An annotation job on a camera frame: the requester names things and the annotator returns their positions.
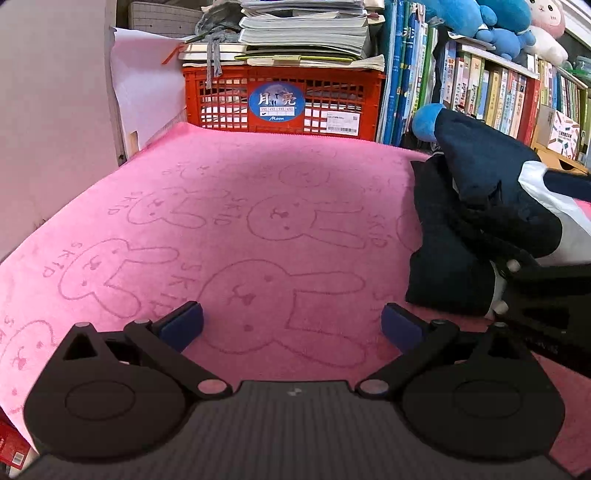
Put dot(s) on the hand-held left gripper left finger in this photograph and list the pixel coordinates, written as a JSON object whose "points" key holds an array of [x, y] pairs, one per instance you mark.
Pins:
{"points": [[182, 323]]}

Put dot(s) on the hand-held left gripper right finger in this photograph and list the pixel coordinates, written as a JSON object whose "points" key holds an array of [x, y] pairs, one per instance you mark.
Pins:
{"points": [[401, 325]]}

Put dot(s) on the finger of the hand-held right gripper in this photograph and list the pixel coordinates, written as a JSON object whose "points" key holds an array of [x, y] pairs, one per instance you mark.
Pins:
{"points": [[489, 240]]}

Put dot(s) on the navy and white jacket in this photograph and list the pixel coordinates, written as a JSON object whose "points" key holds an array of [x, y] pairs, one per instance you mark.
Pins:
{"points": [[489, 184]]}

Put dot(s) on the wooden drawer organizer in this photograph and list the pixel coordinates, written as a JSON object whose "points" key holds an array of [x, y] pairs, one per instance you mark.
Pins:
{"points": [[554, 159]]}

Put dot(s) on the white box with colourful print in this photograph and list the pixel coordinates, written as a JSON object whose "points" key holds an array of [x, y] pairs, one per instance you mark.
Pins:
{"points": [[561, 134]]}

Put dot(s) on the round blue plush toy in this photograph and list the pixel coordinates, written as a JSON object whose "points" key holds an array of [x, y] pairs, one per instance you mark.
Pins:
{"points": [[425, 122]]}

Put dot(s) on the row of shelved books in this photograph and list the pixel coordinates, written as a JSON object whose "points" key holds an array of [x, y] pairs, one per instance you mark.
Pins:
{"points": [[494, 97]]}

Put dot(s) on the pink rabbit-print blanket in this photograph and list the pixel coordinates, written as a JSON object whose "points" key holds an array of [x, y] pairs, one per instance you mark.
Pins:
{"points": [[231, 184]]}

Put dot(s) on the white bookshelf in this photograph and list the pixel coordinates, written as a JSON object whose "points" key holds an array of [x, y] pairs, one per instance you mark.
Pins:
{"points": [[498, 57]]}

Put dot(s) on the row of thin blue books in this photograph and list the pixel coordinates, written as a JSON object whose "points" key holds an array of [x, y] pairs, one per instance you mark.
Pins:
{"points": [[401, 69]]}

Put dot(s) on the stack of green folders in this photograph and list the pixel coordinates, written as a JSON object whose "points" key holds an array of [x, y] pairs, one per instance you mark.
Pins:
{"points": [[579, 69]]}

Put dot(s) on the blue plush animal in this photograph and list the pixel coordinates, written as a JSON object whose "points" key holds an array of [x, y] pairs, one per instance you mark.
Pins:
{"points": [[508, 32], [457, 14]]}

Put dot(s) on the red box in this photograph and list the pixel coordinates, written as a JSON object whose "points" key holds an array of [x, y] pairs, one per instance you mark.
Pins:
{"points": [[11, 447]]}

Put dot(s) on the white and pink plush rabbit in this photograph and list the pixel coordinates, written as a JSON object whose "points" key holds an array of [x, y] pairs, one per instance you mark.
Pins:
{"points": [[547, 27]]}

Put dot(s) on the large red plastic crate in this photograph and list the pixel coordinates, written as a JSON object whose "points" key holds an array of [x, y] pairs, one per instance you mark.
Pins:
{"points": [[221, 101]]}

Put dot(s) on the white paper board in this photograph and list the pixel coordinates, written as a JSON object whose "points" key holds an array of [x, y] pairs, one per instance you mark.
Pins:
{"points": [[143, 83]]}

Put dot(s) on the stack of papers and workbooks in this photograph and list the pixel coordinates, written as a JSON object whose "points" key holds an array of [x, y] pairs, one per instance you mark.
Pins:
{"points": [[300, 32]]}

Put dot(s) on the grey knit cloth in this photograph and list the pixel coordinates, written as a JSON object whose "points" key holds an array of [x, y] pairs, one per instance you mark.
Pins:
{"points": [[214, 23]]}

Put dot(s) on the grey grid cutting mat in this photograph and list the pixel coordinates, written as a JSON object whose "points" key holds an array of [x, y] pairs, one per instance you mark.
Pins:
{"points": [[157, 18]]}

